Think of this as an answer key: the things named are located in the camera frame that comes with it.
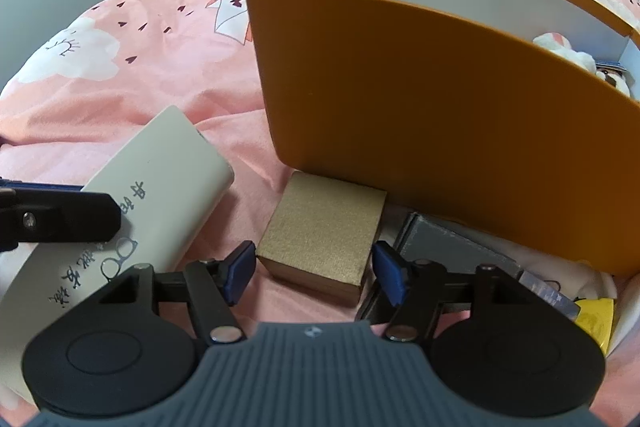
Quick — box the orange storage box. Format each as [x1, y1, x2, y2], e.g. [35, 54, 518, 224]
[245, 0, 640, 275]

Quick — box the white cat plush toy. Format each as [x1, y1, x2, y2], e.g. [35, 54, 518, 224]
[532, 32, 598, 75]

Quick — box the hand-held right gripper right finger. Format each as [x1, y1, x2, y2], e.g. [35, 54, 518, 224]
[372, 241, 531, 343]

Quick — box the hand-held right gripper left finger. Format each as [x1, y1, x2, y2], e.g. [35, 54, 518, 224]
[100, 241, 258, 345]

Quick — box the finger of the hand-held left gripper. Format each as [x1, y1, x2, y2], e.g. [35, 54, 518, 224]
[0, 178, 122, 253]

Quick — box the pink printed blanket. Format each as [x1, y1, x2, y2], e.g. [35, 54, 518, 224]
[0, 0, 640, 427]

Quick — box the yellow packet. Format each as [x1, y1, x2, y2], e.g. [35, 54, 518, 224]
[575, 297, 616, 355]

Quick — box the dark grey box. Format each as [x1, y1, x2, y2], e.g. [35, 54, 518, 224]
[357, 211, 523, 323]

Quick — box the cream glasses case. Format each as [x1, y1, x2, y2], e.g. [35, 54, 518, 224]
[0, 104, 236, 400]

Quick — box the brown plush toy blue shirt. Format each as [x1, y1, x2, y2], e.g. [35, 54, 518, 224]
[595, 62, 636, 100]

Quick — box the small gold box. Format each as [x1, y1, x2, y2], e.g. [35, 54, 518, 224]
[256, 171, 388, 308]

